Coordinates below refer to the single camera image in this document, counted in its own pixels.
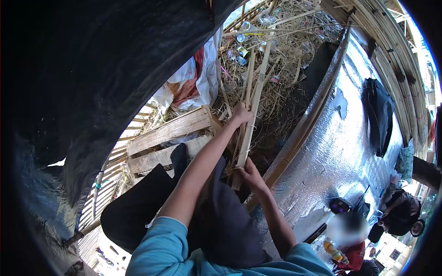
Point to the person's right hand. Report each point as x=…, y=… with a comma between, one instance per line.
x=253, y=177

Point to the person's left hand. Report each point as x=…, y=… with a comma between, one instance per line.
x=241, y=115

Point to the person's right fingers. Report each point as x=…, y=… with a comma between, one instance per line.
x=244, y=169

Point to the person's left fingers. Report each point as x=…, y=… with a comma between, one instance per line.
x=248, y=112

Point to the bundle of bamboo strips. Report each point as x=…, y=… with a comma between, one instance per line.
x=255, y=103

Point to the white plastic sack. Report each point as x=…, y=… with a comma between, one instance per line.
x=207, y=79

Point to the person's legs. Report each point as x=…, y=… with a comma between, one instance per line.
x=221, y=220

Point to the pile of straw and litter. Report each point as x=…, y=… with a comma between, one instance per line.
x=286, y=69

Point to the long bamboo pole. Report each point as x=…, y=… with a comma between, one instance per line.
x=310, y=120

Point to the wooden slat crate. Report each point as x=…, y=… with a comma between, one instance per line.
x=169, y=133

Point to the silver foil mat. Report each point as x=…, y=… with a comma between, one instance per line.
x=338, y=148

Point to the small black device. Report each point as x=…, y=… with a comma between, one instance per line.
x=339, y=205

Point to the person's body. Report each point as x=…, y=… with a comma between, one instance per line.
x=162, y=252

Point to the yellow bottle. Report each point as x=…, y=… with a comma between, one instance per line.
x=333, y=252

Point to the black garment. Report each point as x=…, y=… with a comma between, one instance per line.
x=378, y=110

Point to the bamboo slat floor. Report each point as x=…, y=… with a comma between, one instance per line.
x=103, y=193

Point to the black tarp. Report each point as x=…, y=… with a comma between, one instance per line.
x=103, y=69

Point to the light blue cushion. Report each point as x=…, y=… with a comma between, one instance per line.
x=405, y=164

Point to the bamboo slat wall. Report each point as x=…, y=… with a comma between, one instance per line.
x=390, y=45

